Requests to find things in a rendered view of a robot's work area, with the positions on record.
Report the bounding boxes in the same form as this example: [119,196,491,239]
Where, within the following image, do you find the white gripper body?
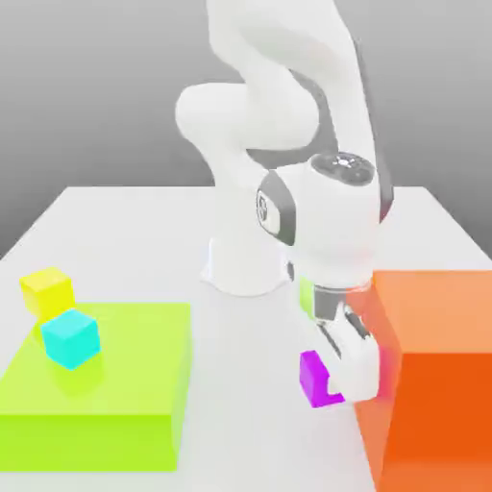
[321,315,382,404]

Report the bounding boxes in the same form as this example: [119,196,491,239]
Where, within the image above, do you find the small magenta cube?
[299,350,346,409]

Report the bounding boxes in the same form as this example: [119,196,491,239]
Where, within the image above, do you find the small green cube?
[299,276,317,321]

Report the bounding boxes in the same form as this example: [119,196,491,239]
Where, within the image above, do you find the small cyan cube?
[39,307,102,372]

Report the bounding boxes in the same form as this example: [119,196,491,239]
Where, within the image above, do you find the small yellow cube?
[18,266,77,323]

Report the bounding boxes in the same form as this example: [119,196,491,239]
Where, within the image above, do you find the large orange box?
[347,269,492,492]

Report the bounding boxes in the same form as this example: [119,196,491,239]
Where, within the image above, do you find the large lime green box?
[0,302,193,473]

